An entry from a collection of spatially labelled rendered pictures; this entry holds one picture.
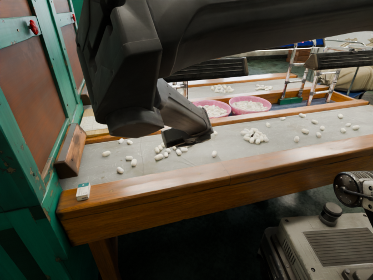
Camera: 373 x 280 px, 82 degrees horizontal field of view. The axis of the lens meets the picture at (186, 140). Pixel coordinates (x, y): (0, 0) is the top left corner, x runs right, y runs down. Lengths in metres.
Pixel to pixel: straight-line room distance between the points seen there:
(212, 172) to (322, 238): 0.55
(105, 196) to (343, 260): 0.91
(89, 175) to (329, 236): 1.01
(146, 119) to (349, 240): 1.07
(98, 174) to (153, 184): 0.24
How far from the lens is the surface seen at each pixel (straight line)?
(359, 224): 1.28
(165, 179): 0.79
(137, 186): 0.78
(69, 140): 0.93
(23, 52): 0.84
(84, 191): 0.79
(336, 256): 1.11
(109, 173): 0.90
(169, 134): 0.60
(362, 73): 4.02
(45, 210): 0.74
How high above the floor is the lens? 1.29
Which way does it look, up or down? 32 degrees down
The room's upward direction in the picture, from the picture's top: straight up
